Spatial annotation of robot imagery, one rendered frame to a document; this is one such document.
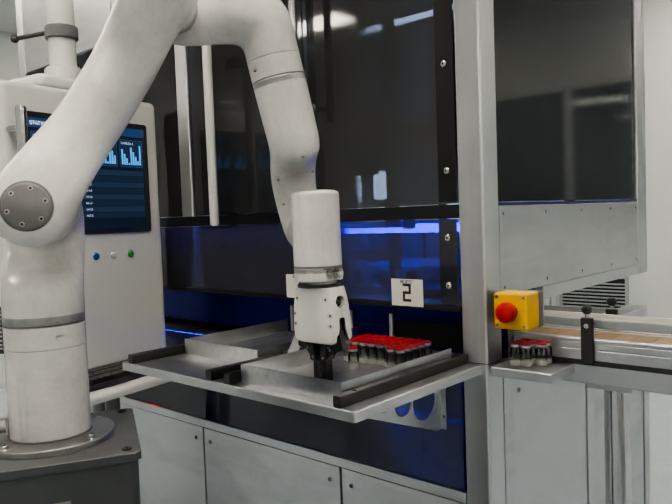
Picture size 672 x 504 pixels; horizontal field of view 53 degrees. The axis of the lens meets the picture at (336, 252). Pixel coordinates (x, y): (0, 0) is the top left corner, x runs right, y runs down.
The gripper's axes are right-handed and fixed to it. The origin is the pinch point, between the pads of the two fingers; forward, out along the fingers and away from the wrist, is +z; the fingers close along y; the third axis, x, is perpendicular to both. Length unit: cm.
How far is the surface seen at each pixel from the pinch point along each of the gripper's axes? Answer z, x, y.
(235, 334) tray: 2, -25, 54
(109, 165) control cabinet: -44, -13, 90
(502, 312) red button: -7.0, -31.9, -17.9
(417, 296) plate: -8.6, -35.4, 4.3
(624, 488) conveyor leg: 30, -50, -34
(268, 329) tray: 3, -36, 54
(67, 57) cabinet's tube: -73, -6, 94
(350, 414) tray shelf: 5.0, 4.6, -9.9
